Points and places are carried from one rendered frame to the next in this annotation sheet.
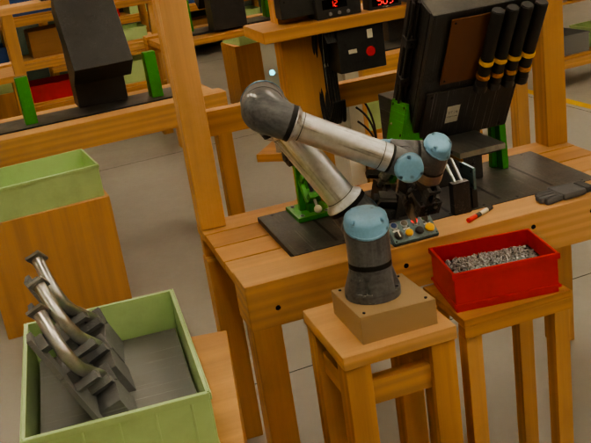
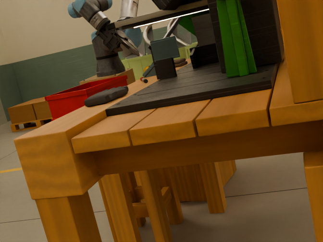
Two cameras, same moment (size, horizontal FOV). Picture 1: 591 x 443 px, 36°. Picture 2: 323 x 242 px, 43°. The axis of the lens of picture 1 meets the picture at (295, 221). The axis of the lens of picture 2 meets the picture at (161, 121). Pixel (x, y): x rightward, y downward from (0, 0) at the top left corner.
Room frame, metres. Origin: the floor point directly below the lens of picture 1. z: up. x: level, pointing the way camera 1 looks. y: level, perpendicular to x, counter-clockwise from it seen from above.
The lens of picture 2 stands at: (3.61, -1.82, 1.04)
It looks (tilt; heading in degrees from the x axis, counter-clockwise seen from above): 11 degrees down; 125
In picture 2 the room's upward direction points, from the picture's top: 13 degrees counter-clockwise
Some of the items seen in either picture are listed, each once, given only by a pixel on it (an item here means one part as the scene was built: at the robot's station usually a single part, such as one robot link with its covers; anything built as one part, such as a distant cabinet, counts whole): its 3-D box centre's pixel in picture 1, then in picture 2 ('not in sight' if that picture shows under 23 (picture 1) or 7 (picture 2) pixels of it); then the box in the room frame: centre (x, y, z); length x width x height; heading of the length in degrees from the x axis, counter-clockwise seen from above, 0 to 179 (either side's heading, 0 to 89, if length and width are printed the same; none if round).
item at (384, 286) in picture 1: (371, 276); (108, 64); (2.21, -0.18, 0.97); 0.15 x 0.15 x 0.10
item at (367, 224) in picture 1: (367, 234); (105, 41); (2.22, -0.18, 1.09); 0.13 x 0.12 x 0.14; 1
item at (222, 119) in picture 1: (373, 88); not in sight; (3.31, -0.36, 1.23); 1.30 x 0.05 x 0.09; 105
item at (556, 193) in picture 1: (560, 192); (109, 94); (2.78, -0.88, 0.91); 0.20 x 0.11 x 0.03; 109
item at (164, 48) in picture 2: (468, 185); (167, 58); (2.82, -0.58, 0.97); 0.10 x 0.02 x 0.14; 15
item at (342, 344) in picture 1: (376, 323); not in sight; (2.21, -0.18, 0.83); 0.32 x 0.32 x 0.04; 15
